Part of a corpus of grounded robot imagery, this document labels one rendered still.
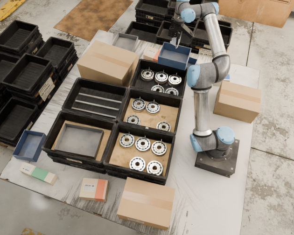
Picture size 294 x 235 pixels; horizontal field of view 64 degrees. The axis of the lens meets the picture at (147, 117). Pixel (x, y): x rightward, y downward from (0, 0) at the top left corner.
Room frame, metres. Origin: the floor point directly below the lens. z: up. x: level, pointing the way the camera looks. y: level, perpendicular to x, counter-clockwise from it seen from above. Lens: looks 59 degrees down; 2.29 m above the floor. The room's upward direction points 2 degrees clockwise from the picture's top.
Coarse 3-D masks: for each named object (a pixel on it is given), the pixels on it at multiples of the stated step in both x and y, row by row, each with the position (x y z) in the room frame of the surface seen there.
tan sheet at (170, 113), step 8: (160, 104) 0.99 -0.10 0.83; (128, 112) 0.91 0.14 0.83; (136, 112) 0.92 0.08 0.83; (144, 112) 0.92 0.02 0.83; (160, 112) 0.92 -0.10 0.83; (168, 112) 0.93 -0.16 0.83; (176, 112) 0.93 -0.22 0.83; (144, 120) 0.85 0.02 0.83; (152, 120) 0.85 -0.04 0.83; (160, 120) 0.86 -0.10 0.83; (168, 120) 0.86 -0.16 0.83
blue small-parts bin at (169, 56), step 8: (168, 48) 1.31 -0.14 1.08; (176, 48) 1.30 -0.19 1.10; (184, 48) 1.28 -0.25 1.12; (160, 56) 1.18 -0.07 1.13; (168, 56) 1.25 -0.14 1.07; (176, 56) 1.25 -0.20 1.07; (184, 56) 1.26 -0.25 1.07; (168, 64) 1.16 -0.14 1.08; (176, 64) 1.15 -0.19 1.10; (184, 64) 1.13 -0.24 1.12
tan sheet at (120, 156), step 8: (120, 136) 0.72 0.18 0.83; (136, 136) 0.72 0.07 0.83; (168, 144) 0.67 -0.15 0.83; (112, 152) 0.60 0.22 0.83; (120, 152) 0.60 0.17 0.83; (128, 152) 0.60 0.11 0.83; (136, 152) 0.60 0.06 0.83; (168, 152) 0.61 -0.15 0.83; (112, 160) 0.54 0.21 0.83; (120, 160) 0.54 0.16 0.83; (128, 160) 0.55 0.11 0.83; (152, 160) 0.55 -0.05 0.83; (160, 160) 0.55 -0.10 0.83
